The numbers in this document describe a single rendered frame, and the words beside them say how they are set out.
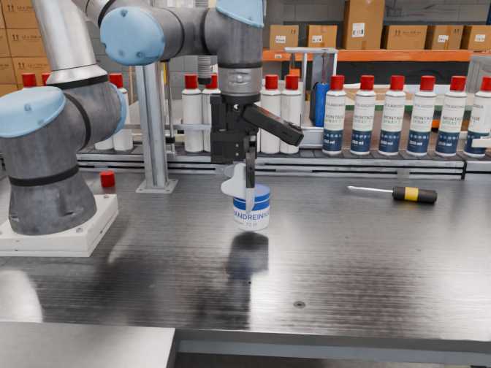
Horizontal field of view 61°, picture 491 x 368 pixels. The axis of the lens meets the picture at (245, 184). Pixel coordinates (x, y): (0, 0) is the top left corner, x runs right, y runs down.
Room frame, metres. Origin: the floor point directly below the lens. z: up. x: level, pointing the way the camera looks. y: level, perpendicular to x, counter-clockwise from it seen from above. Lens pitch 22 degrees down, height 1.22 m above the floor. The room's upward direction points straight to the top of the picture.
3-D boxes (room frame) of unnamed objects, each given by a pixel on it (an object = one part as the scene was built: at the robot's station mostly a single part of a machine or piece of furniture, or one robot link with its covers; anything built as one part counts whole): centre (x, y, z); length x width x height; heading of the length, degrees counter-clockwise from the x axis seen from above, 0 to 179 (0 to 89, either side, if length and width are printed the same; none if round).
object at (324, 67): (1.17, -0.17, 1.01); 0.14 x 0.13 x 0.26; 87
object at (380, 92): (2.43, -0.75, 0.82); 0.34 x 0.24 x 0.03; 95
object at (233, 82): (0.72, 0.01, 1.12); 0.08 x 0.08 x 0.05
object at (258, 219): (0.72, -0.01, 0.89); 0.07 x 0.07 x 0.07
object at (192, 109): (1.10, 0.14, 0.98); 0.05 x 0.05 x 0.20
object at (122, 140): (1.11, 0.34, 0.98); 0.05 x 0.05 x 0.20
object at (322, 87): (1.13, -0.21, 0.98); 0.03 x 0.03 x 0.16
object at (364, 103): (1.07, -0.31, 0.98); 0.05 x 0.05 x 0.20
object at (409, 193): (0.89, -0.34, 0.84); 0.20 x 0.03 x 0.03; 72
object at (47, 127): (0.71, 0.37, 1.04); 0.13 x 0.12 x 0.14; 161
